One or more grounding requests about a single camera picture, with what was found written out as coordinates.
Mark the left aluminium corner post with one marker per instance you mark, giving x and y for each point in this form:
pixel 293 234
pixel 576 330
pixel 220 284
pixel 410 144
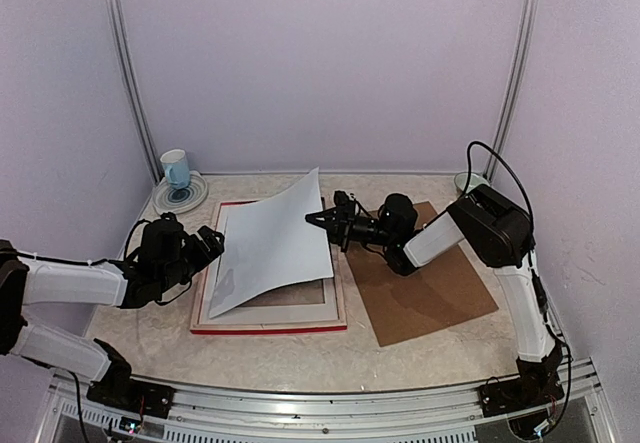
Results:
pixel 118 28

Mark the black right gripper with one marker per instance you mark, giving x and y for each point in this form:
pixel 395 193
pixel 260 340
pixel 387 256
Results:
pixel 340 225

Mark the right aluminium corner post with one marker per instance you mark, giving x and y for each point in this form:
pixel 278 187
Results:
pixel 516 75

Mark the aluminium corner post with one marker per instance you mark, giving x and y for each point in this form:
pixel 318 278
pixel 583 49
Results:
pixel 118 28
pixel 516 75

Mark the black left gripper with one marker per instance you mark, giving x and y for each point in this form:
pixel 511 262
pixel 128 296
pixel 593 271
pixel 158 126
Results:
pixel 207 238

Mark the red wooden picture frame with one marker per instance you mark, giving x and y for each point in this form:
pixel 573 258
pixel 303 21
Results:
pixel 307 307

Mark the pale green ceramic bowl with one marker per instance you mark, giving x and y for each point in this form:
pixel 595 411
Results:
pixel 465 182

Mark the brown backing board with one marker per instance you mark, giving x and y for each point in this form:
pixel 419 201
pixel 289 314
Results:
pixel 445 293

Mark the light blue mug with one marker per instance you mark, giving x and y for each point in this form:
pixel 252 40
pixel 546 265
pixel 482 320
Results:
pixel 176 168

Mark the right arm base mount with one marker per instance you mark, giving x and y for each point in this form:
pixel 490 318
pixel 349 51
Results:
pixel 537 383

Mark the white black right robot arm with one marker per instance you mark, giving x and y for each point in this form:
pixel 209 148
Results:
pixel 500 233

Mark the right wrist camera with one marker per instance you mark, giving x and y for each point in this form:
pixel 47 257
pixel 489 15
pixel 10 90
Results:
pixel 344 202

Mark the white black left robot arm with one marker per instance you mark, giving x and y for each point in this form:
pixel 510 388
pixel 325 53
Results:
pixel 27 279

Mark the cat and books photo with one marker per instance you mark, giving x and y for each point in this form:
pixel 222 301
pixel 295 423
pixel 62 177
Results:
pixel 269 245

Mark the front aluminium rail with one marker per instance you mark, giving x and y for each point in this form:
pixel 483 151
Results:
pixel 450 413

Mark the white photo mat board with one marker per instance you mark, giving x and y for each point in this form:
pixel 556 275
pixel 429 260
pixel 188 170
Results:
pixel 269 281

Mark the white blue swirl plate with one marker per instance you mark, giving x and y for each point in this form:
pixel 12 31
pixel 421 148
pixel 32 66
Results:
pixel 178 201

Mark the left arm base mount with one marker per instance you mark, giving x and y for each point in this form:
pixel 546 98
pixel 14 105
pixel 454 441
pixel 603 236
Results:
pixel 135 393

